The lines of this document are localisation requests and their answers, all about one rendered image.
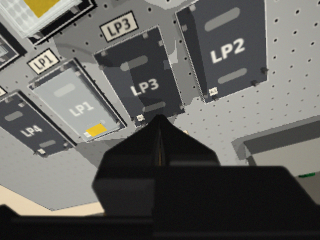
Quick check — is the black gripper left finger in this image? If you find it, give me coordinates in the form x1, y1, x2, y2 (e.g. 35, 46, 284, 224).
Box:
99, 114, 160, 167

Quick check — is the grey perforated base plate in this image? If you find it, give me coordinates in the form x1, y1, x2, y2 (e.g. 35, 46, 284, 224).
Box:
0, 0, 320, 211

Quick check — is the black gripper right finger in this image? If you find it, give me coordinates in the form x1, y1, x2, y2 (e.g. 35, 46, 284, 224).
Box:
160, 114, 221, 166

